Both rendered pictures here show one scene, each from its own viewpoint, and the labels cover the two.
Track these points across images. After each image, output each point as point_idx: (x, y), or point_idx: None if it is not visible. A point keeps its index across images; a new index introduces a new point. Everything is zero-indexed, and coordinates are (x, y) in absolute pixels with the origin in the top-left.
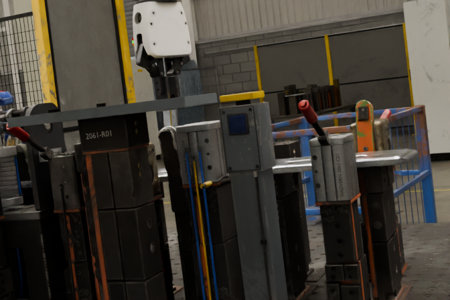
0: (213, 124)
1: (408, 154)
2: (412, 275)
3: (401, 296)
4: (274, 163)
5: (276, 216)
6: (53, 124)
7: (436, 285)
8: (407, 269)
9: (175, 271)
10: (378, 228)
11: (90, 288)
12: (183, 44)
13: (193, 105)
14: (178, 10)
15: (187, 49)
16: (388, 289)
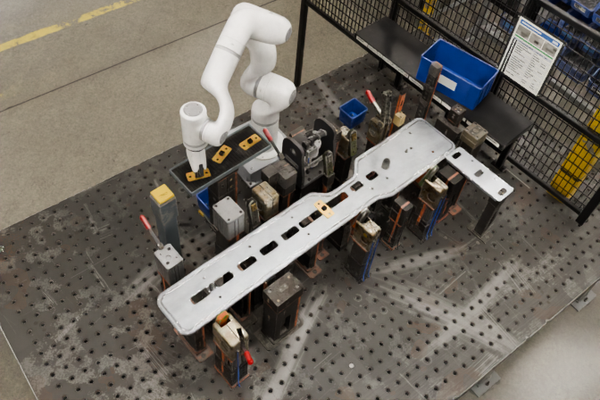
0: (213, 209)
1: (169, 315)
2: (215, 378)
3: (187, 344)
4: (161, 222)
5: (163, 234)
6: (296, 154)
7: (187, 371)
8: (228, 385)
9: (355, 291)
10: None
11: None
12: (191, 165)
13: (174, 178)
14: (190, 154)
15: (192, 169)
16: None
